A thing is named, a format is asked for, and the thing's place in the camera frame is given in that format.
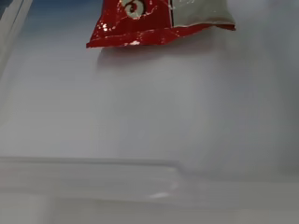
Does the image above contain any clear plastic box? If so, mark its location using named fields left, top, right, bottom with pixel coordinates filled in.
left=0, top=0, right=299, bottom=224

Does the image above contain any red snack bag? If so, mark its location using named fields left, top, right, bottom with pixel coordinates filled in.
left=86, top=0, right=236, bottom=49

